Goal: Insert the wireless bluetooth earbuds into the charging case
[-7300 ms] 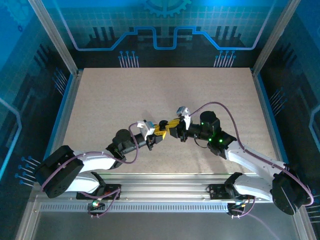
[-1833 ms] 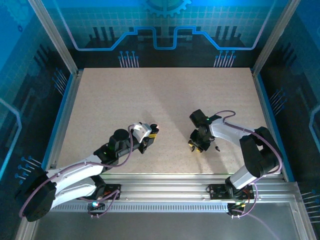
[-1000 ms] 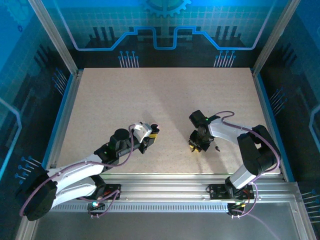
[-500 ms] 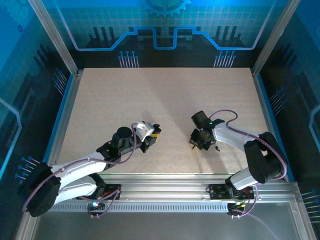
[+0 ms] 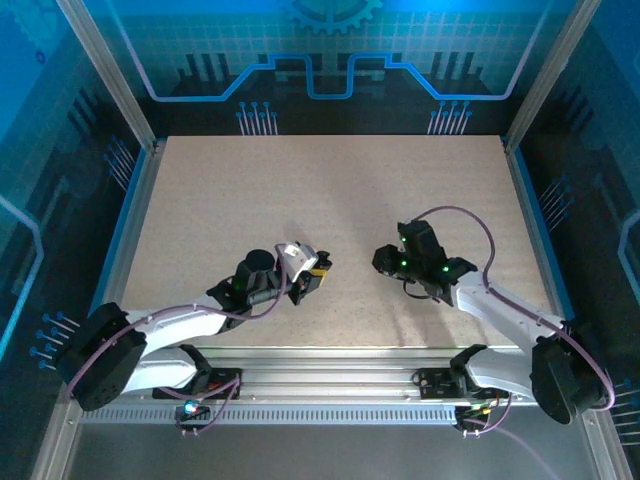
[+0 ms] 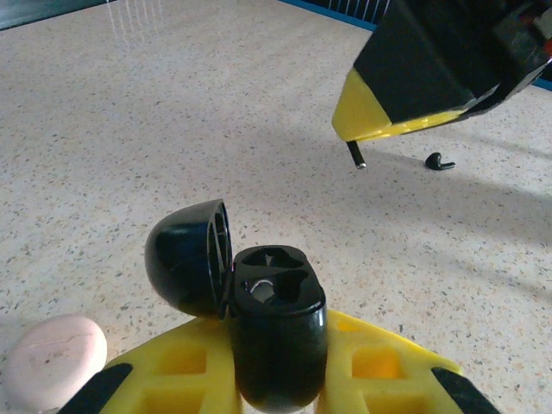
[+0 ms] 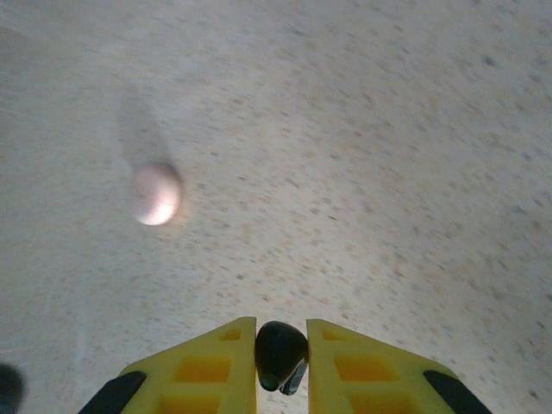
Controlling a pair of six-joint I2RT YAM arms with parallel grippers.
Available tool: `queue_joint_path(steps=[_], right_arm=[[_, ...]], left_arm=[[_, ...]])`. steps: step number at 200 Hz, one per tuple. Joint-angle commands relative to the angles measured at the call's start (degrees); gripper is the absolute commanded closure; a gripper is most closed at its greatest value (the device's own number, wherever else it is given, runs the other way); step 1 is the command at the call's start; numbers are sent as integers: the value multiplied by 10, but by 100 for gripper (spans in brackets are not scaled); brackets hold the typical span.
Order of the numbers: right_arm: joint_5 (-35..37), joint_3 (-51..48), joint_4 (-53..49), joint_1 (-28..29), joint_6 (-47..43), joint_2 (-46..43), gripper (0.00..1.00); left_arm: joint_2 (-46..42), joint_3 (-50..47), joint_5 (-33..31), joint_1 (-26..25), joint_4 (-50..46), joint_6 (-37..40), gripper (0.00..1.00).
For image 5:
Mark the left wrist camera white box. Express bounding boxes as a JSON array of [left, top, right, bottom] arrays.
[[274, 242, 321, 282]]

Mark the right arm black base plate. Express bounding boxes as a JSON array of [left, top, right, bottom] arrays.
[[414, 368, 511, 401]]

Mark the aluminium mounting rail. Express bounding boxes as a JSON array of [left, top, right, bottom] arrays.
[[58, 347, 609, 401]]

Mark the grey metal cover panel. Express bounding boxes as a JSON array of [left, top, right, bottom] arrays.
[[29, 389, 634, 480]]

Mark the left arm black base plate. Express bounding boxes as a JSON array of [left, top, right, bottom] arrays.
[[207, 367, 245, 401]]

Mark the aluminium table side rail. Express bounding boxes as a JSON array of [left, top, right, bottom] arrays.
[[97, 138, 169, 311], [501, 135, 571, 329]]

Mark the small lit circuit board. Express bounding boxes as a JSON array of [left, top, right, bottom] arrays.
[[457, 399, 501, 426], [174, 394, 211, 424]]

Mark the slotted grey cable duct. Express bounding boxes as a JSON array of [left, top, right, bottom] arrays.
[[79, 407, 459, 426]]

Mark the aluminium frame post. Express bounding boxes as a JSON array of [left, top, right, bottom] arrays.
[[504, 0, 601, 151], [55, 0, 157, 151]]

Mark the loose purple cable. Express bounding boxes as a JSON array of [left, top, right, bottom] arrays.
[[467, 418, 562, 480]]

